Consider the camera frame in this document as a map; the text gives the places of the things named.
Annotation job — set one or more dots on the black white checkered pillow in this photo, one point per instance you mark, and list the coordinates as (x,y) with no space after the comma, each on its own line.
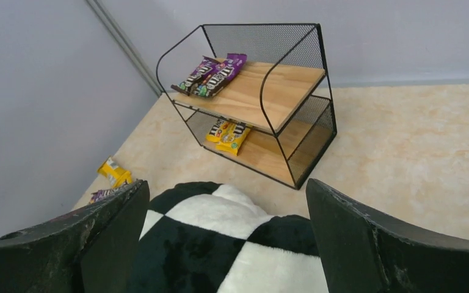
(211,237)

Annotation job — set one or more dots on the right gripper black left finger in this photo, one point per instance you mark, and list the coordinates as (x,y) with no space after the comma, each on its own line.
(90,249)

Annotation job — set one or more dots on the purple candy bag near base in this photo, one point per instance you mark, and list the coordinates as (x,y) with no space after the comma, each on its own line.
(103,194)

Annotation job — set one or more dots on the yellow candy bag on table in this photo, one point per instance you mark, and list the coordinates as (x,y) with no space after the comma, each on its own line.
(115,174)

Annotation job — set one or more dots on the yellow candy bag shelf right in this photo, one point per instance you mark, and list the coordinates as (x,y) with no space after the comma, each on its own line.
(233,139)

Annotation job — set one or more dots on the yellow candy bag shelf left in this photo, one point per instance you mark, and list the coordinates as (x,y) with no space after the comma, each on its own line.
(218,130)

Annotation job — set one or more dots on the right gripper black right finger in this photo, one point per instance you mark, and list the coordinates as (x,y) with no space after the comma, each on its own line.
(366,250)

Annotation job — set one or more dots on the black wire wooden shelf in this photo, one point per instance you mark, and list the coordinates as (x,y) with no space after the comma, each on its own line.
(283,92)

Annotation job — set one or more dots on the purple candy bag shelf left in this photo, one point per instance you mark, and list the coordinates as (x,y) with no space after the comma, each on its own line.
(199,74)

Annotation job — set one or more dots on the purple candy bag shelf right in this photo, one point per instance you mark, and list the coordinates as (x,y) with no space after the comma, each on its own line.
(222,73)

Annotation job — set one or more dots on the purple candy bag shelf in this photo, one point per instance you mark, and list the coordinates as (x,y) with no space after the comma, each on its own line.
(199,74)
(222,73)

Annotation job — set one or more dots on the yellow candy bag shelf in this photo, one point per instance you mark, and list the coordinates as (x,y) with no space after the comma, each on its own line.
(218,130)
(233,139)

